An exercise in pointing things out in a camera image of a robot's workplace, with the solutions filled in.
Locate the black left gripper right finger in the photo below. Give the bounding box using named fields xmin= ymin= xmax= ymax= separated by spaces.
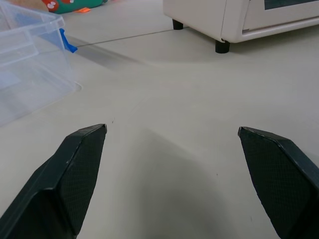
xmin=237 ymin=126 xmax=319 ymax=239

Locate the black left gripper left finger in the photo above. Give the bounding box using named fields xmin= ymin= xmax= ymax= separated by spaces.
xmin=0 ymin=123 xmax=108 ymax=239

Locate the clear plastic storage box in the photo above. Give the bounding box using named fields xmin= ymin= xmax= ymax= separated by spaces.
xmin=0 ymin=0 xmax=78 ymax=127

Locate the blue box latch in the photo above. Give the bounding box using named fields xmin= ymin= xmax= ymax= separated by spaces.
xmin=59 ymin=28 xmax=78 ymax=54

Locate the green red patterned plush toy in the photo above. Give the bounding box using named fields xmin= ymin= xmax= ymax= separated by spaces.
xmin=40 ymin=0 xmax=108 ymax=14

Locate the white appliance with black feet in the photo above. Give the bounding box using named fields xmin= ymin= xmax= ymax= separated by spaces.
xmin=162 ymin=0 xmax=319 ymax=54

